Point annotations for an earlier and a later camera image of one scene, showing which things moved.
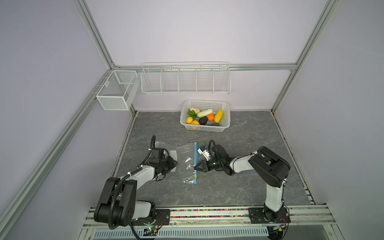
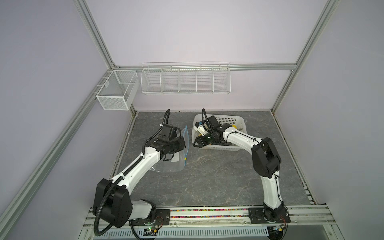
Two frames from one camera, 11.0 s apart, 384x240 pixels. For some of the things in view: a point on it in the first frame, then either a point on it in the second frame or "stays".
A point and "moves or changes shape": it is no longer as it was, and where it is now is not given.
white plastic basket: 224,105 to 238,122
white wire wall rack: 186,78 stays
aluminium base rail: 319,214 stays
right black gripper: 204,165 to 200,140
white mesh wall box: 119,90 stays
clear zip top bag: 186,156 moves or changes shape
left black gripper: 172,164 to 180,139
